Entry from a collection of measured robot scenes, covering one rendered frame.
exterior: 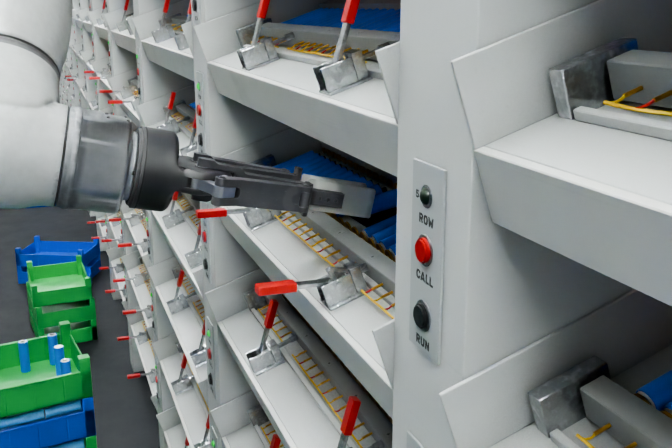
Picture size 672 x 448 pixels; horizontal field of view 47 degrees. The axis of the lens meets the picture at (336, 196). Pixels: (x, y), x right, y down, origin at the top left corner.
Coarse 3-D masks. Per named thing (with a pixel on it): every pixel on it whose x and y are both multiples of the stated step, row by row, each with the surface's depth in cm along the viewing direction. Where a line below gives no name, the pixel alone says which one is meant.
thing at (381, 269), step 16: (304, 224) 86; (320, 224) 81; (336, 224) 80; (304, 240) 83; (320, 240) 81; (336, 240) 77; (352, 240) 75; (320, 256) 78; (352, 256) 74; (368, 256) 71; (384, 256) 70; (368, 272) 71; (384, 272) 67; (384, 288) 68
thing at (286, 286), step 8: (328, 272) 69; (288, 280) 68; (312, 280) 69; (320, 280) 69; (328, 280) 69; (256, 288) 67; (264, 288) 67; (272, 288) 67; (280, 288) 67; (288, 288) 67; (296, 288) 68; (304, 288) 68
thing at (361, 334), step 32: (256, 160) 110; (224, 224) 109; (288, 224) 91; (352, 224) 85; (256, 256) 92; (288, 256) 82; (320, 320) 70; (352, 320) 66; (384, 320) 64; (352, 352) 63; (384, 352) 54; (384, 384) 57
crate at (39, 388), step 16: (64, 336) 158; (0, 352) 154; (16, 352) 156; (32, 352) 158; (48, 352) 159; (64, 352) 159; (80, 352) 151; (0, 368) 155; (16, 368) 155; (32, 368) 155; (48, 368) 155; (80, 368) 143; (0, 384) 149; (16, 384) 149; (32, 384) 139; (48, 384) 140; (64, 384) 142; (80, 384) 143; (0, 400) 137; (16, 400) 138; (32, 400) 140; (48, 400) 141; (64, 400) 143; (0, 416) 137
